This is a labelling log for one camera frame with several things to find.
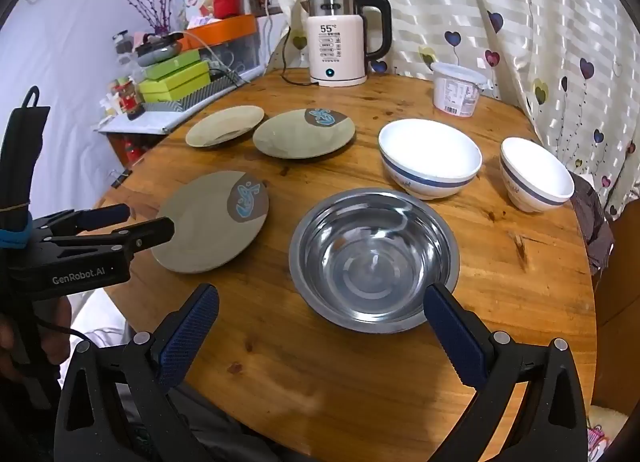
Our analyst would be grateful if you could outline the cream electric kettle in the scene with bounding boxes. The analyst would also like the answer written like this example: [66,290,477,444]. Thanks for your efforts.
[300,0,393,88]

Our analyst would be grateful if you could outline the olive plate with blue motif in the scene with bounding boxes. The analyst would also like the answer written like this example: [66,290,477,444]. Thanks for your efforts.
[252,108,356,159]
[150,170,270,274]

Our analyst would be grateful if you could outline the small white blue-banded bowl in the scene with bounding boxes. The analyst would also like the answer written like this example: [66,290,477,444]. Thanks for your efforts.
[500,137,575,213]

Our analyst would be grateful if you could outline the white paper sheet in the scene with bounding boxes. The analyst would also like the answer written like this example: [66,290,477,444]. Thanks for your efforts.
[92,112,191,134]

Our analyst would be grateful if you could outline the grey round device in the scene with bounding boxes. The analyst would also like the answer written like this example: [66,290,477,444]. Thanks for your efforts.
[135,32,185,68]

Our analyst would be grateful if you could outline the pink patterned cloth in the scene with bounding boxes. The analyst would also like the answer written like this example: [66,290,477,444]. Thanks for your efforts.
[585,422,612,462]

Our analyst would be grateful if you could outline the stainless steel bowl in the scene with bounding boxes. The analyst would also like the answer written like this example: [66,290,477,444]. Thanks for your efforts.
[288,188,460,334]

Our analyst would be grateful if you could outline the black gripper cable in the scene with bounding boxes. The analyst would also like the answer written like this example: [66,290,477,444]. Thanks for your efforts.
[35,319,96,348]

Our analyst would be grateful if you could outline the black white striped box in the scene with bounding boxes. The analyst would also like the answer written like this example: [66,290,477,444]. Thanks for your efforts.
[142,73,246,113]

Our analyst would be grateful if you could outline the small olive ceramic plate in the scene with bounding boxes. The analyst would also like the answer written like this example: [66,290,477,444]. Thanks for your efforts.
[185,105,265,149]

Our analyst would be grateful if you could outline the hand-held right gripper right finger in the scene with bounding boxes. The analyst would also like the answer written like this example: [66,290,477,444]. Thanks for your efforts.
[423,283,588,462]

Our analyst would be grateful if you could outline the large white blue-banded bowl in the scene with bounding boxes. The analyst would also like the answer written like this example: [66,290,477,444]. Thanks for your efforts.
[378,118,483,201]

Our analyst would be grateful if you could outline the white plastic tub with lid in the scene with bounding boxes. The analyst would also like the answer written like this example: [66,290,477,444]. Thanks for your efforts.
[430,61,493,118]

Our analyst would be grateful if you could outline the person's left hand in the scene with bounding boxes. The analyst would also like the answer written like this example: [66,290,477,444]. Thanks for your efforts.
[40,293,74,369]

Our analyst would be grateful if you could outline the heart-print striped curtain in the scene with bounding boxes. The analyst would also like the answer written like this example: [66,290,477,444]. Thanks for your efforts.
[260,0,640,223]

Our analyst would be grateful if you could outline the black kettle power cord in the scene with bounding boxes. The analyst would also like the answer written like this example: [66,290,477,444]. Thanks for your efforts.
[279,26,321,86]

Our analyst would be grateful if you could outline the small glass jar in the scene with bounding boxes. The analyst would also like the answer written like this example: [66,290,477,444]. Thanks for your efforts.
[112,29,136,65]

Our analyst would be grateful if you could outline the red figurine jar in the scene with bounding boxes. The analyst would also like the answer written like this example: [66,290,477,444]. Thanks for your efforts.
[107,77,146,120]

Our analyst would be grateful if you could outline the green flat box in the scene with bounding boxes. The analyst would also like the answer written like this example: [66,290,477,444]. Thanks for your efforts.
[145,51,201,80]
[138,61,211,103]

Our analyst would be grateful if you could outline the white charging cable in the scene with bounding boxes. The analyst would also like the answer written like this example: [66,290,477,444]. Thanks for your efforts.
[185,27,238,74]

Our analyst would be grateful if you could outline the dark checkered cloth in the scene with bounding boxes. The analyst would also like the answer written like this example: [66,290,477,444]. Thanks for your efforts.
[570,173,615,275]

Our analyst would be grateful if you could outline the orange-lid clear storage box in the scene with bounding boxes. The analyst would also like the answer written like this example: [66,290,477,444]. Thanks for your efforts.
[177,14,263,80]

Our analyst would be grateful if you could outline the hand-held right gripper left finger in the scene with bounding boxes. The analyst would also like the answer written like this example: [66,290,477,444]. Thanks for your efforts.
[54,283,221,462]

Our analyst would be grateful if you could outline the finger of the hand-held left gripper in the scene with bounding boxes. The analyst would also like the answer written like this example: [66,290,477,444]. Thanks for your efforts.
[33,203,132,241]
[44,217,176,264]

